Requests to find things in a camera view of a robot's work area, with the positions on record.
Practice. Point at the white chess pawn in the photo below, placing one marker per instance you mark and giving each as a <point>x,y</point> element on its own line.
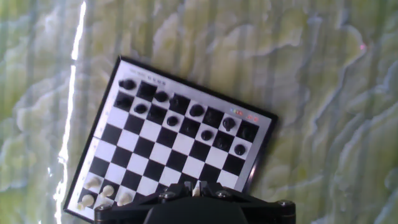
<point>196,190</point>
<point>92,182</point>
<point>107,190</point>

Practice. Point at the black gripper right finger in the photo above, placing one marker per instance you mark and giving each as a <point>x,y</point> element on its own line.
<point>267,211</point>

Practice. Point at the black chess king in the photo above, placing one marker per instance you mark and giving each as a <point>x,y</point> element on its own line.
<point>196,110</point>

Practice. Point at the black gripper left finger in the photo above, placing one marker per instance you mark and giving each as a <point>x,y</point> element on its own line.
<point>124,213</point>

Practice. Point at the black chess pawn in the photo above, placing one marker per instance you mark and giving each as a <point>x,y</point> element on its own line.
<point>140,108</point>
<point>172,120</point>
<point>189,127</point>
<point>206,135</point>
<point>239,149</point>
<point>123,102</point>
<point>156,114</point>
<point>222,142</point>

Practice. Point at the black chess rook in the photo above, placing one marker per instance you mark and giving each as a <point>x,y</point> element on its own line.
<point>127,84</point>
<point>247,131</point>

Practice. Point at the green marble pattern mat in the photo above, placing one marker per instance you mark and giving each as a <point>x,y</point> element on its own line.
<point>326,124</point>

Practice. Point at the white chess rook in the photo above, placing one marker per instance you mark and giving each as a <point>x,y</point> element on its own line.
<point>86,201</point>

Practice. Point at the black chess bishop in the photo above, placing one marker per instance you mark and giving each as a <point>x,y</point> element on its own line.
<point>212,116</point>
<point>161,96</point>

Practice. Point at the black chess queen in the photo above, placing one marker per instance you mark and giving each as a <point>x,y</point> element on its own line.
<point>178,102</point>

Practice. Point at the black white magnetic chessboard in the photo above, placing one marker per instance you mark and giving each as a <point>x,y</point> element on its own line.
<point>183,144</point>

